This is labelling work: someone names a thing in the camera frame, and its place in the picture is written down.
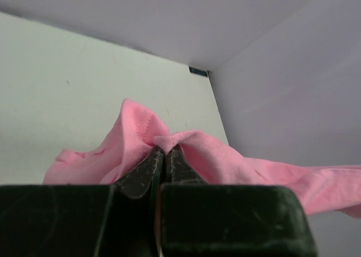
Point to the blue corner label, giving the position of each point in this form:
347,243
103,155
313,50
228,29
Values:
199,72

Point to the pink t shirt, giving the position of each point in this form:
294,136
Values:
138,129

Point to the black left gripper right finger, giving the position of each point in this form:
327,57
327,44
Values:
176,215

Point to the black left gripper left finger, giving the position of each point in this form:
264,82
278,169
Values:
135,208

